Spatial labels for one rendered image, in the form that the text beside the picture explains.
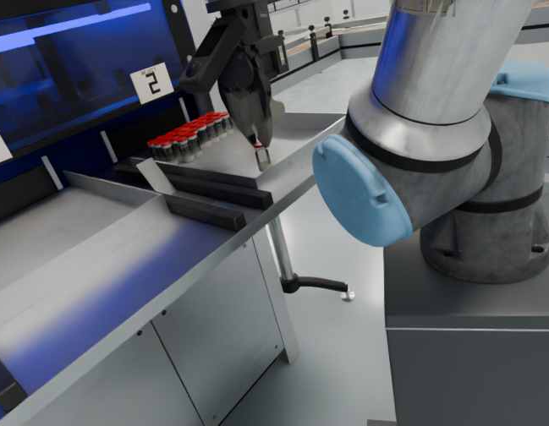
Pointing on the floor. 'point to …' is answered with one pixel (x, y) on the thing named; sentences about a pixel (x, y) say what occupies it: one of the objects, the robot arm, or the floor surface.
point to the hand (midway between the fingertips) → (255, 140)
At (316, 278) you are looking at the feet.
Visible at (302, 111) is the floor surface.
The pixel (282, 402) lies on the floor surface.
